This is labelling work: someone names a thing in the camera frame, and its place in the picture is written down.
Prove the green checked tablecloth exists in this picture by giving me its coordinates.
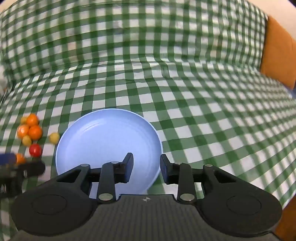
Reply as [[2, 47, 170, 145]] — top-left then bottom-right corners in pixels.
[[0, 0, 296, 241]]

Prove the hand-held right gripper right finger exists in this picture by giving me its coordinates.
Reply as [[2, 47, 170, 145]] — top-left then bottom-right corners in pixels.
[[160, 153, 234, 204]]

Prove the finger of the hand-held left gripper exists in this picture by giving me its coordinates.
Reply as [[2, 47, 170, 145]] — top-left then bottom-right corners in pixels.
[[0, 153, 17, 164], [13, 161, 46, 178]]

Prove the red cherry tomato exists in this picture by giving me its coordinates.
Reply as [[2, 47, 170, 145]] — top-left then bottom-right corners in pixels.
[[29, 144, 42, 157]]

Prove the orange cushion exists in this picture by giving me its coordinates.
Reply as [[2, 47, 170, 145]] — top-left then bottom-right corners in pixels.
[[260, 16, 296, 90]]

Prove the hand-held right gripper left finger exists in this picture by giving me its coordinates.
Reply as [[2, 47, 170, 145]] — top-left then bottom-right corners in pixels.
[[55, 152, 134, 204]]

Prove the blue plate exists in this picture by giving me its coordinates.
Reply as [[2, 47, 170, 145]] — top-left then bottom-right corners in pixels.
[[55, 108, 163, 199]]

